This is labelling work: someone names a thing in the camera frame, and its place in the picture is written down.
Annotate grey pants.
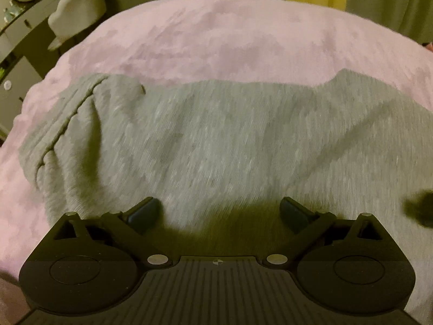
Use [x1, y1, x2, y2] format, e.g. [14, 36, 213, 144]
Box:
[18, 69, 433, 325]

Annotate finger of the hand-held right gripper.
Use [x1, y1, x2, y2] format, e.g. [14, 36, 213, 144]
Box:
[404, 191, 433, 228]

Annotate grey desk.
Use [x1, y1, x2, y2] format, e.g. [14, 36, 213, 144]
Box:
[0, 0, 80, 141]

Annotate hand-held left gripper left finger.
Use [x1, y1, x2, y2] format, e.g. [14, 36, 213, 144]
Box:
[47, 197, 176, 269]

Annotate pink blanket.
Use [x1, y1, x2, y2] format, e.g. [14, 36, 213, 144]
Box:
[0, 0, 433, 325]

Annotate pale shell chair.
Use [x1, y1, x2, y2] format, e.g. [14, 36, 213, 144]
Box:
[47, 0, 109, 52]

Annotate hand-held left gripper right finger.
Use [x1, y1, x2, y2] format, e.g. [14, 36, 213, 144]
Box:
[262, 197, 387, 269]

